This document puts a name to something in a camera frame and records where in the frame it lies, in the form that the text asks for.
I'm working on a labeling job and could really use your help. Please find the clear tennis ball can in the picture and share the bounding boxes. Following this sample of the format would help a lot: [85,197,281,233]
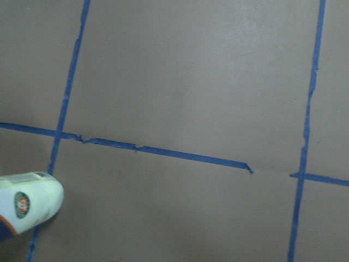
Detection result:
[1,171,64,242]

